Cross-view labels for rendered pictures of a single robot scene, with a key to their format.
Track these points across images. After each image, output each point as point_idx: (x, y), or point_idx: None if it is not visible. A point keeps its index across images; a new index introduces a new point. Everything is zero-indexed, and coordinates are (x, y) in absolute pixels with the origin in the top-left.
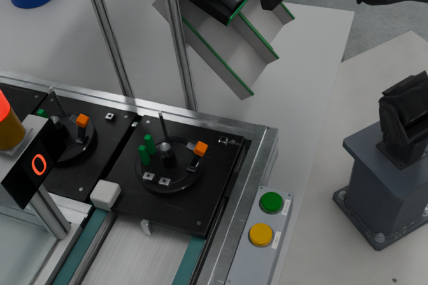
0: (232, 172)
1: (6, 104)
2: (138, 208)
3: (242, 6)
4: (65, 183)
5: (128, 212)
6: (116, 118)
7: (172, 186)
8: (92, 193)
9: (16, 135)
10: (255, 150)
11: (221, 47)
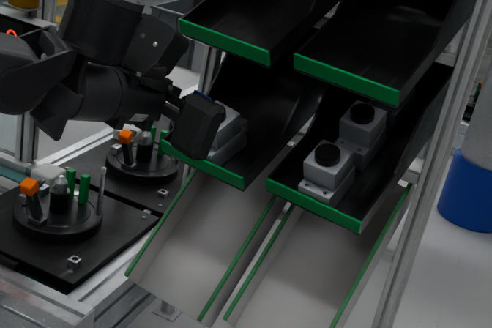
0: (23, 271)
1: None
2: (15, 192)
3: (192, 159)
4: (81, 162)
5: (15, 187)
6: (162, 199)
7: (21, 205)
8: (49, 163)
9: None
10: (46, 293)
11: (211, 235)
